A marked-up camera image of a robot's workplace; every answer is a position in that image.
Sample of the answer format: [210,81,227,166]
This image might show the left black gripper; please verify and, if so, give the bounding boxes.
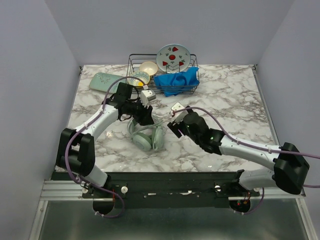
[125,96,155,126]

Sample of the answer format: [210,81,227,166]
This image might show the mint green headphones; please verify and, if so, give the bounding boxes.
[127,117,165,152]

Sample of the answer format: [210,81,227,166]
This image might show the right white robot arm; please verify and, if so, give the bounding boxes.
[167,109,310,196]

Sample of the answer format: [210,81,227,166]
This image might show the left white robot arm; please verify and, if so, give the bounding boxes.
[55,82,156,198]

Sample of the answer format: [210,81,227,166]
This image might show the blue yellow patterned bowl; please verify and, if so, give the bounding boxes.
[126,71,151,87]

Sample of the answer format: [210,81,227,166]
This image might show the mint green rectangular tray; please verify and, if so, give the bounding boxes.
[89,72,122,92]

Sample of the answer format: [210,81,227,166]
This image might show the blue cloth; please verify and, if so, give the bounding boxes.
[154,66,200,97]

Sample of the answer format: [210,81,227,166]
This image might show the cream bowl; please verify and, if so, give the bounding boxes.
[139,61,158,76]

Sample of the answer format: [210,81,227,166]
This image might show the strawberry pattern plate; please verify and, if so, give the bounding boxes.
[155,44,191,74]

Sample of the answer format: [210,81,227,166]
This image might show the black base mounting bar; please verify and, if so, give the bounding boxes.
[82,171,261,210]

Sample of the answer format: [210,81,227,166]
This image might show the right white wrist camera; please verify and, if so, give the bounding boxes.
[170,102,188,124]

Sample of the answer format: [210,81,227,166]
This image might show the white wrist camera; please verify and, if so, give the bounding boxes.
[140,89,157,107]
[170,102,188,124]

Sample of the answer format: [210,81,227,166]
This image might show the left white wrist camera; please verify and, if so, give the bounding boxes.
[140,89,157,107]

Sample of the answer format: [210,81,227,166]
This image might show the black wire dish rack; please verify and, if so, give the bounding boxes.
[127,53,200,95]

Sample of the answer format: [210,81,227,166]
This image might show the aluminium rail frame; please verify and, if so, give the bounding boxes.
[27,65,311,240]

